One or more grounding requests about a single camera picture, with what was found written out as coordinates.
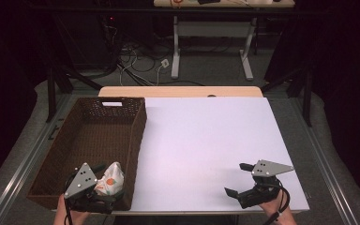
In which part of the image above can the dark curtain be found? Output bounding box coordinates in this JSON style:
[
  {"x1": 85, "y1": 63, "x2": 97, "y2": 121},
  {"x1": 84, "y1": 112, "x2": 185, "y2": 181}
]
[
  {"x1": 0, "y1": 0, "x2": 50, "y2": 195},
  {"x1": 263, "y1": 0, "x2": 360, "y2": 201}
]

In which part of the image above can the person's left hand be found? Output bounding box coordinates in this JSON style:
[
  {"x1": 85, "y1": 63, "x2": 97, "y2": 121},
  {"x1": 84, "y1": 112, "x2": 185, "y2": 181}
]
[{"x1": 53, "y1": 194, "x2": 91, "y2": 225}]

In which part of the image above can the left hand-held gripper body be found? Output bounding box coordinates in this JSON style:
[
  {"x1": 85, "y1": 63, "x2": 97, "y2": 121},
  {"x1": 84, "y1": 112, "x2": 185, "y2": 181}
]
[{"x1": 63, "y1": 162, "x2": 114, "y2": 216}]

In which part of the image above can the white desk with metal legs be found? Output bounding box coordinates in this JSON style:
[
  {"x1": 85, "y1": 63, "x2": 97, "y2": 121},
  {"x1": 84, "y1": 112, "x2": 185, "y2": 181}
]
[{"x1": 153, "y1": 0, "x2": 296, "y2": 81}]

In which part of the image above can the person's right hand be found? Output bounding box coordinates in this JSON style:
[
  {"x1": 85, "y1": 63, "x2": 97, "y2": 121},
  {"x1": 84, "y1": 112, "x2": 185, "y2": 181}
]
[{"x1": 258, "y1": 190, "x2": 298, "y2": 225}]

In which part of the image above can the white fruit print cloth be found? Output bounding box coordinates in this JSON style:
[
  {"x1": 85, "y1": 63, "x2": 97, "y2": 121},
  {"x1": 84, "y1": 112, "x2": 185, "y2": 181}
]
[{"x1": 93, "y1": 161, "x2": 126, "y2": 197}]

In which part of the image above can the black metal stand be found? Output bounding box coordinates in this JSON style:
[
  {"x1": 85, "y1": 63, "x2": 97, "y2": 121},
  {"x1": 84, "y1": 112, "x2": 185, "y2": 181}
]
[
  {"x1": 44, "y1": 57, "x2": 105, "y2": 124},
  {"x1": 260, "y1": 66, "x2": 314, "y2": 128}
]

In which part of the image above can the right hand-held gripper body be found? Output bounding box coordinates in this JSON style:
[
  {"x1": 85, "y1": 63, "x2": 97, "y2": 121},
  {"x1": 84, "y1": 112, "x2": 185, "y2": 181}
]
[{"x1": 237, "y1": 159, "x2": 295, "y2": 210}]

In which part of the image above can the bundle of floor cables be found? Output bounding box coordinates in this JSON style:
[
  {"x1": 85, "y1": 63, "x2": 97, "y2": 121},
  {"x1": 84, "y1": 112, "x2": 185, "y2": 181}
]
[{"x1": 104, "y1": 18, "x2": 205, "y2": 87}]

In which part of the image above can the brown wicker basket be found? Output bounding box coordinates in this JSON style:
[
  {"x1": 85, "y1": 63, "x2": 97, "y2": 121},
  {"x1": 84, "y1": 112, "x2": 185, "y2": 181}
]
[{"x1": 26, "y1": 97, "x2": 148, "y2": 212}]

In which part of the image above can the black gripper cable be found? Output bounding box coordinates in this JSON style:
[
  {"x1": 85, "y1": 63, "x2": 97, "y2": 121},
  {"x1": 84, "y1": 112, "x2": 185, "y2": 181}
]
[
  {"x1": 63, "y1": 184, "x2": 76, "y2": 225},
  {"x1": 262, "y1": 177, "x2": 292, "y2": 225}
]

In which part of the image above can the metal floor rail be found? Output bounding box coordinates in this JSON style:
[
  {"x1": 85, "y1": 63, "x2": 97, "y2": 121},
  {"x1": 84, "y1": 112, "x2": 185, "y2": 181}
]
[
  {"x1": 293, "y1": 98, "x2": 360, "y2": 225},
  {"x1": 0, "y1": 93, "x2": 73, "y2": 225}
]

